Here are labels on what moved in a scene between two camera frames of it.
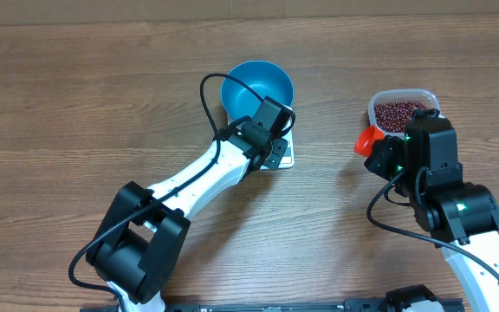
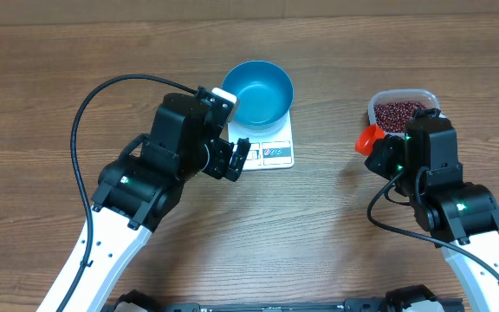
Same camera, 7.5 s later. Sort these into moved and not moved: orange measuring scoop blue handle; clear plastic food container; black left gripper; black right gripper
Moved: black left gripper
Not moved: clear plastic food container; black right gripper; orange measuring scoop blue handle
